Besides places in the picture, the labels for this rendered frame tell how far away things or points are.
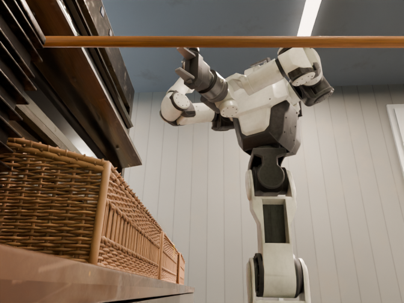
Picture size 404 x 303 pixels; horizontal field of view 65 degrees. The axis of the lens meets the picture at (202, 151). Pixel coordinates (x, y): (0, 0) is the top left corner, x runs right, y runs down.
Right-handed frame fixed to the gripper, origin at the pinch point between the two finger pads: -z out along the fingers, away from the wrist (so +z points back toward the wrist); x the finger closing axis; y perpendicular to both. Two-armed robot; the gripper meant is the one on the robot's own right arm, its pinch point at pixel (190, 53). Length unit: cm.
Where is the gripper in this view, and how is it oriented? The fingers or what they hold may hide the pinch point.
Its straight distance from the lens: 177.4
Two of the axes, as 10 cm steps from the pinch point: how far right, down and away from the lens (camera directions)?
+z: 0.2, 6.8, -7.3
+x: 4.0, -6.8, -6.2
